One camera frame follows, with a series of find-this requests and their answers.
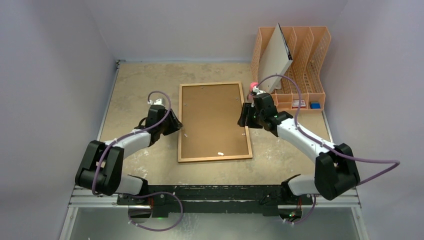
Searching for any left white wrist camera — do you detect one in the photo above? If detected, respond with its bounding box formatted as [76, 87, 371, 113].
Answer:
[147, 97, 166, 107]

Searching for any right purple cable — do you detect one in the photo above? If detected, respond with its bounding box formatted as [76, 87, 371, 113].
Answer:
[253, 74, 401, 226]

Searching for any orange file organizer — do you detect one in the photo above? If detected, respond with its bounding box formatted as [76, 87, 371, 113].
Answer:
[270, 26, 331, 113]

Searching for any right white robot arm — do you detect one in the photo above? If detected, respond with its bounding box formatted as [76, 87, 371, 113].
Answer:
[237, 93, 361, 204]

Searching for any purple cable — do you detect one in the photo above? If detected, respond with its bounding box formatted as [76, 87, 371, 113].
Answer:
[91, 90, 184, 232]
[253, 74, 401, 226]

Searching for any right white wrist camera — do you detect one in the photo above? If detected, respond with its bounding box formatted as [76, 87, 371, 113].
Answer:
[251, 86, 266, 96]

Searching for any wooden picture frame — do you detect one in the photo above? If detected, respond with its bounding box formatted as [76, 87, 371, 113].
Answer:
[177, 81, 254, 164]

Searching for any blue small box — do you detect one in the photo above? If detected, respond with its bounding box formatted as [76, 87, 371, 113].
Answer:
[309, 101, 321, 109]

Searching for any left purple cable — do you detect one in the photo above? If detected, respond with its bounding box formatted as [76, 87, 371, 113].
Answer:
[91, 90, 184, 232]

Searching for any pink capped bottle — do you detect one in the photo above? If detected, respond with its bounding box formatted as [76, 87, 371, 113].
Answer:
[246, 82, 258, 101]

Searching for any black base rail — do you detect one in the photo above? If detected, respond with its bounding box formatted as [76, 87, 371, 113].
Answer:
[117, 184, 313, 218]

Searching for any white board in organizer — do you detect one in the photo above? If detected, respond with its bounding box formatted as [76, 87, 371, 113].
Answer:
[257, 23, 293, 93]

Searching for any red white small box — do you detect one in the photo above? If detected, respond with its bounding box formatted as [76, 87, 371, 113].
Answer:
[291, 99, 307, 109]

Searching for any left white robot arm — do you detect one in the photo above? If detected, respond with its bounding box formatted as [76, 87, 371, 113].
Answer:
[75, 104, 183, 205]

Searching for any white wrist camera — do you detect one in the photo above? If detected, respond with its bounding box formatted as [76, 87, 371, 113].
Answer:
[147, 97, 166, 107]
[251, 86, 266, 96]

